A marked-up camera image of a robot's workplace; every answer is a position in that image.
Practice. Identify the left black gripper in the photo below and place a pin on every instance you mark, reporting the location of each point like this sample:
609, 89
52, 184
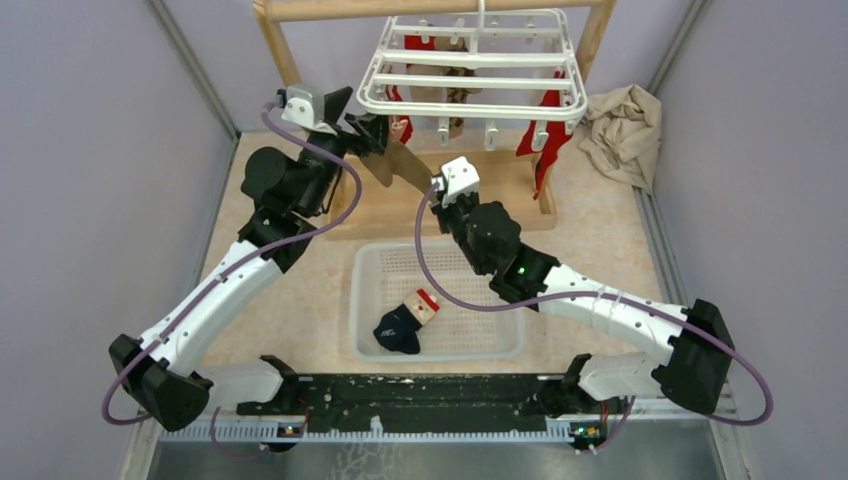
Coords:
372, 134

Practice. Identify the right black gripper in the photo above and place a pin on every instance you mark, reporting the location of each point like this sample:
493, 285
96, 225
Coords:
441, 213

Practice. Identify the tan brown sock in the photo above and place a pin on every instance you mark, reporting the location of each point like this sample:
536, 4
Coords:
398, 161

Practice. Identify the white plastic basket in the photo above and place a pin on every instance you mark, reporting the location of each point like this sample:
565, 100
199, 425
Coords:
384, 275

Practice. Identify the navy santa sock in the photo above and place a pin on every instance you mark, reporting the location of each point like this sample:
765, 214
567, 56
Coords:
398, 329

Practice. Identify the white clip drying hanger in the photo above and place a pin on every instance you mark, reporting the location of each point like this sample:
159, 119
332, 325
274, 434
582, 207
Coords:
474, 73

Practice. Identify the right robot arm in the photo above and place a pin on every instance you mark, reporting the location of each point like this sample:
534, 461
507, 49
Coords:
684, 352

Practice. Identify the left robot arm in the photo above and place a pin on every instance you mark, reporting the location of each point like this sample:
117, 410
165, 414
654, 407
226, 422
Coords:
160, 369

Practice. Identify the wooden hanger stand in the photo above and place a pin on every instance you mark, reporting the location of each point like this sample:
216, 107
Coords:
513, 177

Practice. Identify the pink clothespin clip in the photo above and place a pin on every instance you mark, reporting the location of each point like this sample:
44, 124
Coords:
398, 129

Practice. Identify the beige crumpled cloth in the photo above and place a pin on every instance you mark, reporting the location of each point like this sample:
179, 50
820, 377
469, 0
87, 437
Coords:
625, 134

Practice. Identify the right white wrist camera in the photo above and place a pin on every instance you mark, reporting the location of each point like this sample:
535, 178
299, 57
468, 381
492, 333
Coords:
455, 178

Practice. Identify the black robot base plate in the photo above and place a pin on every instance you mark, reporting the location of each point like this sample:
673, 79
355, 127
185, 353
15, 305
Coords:
439, 407

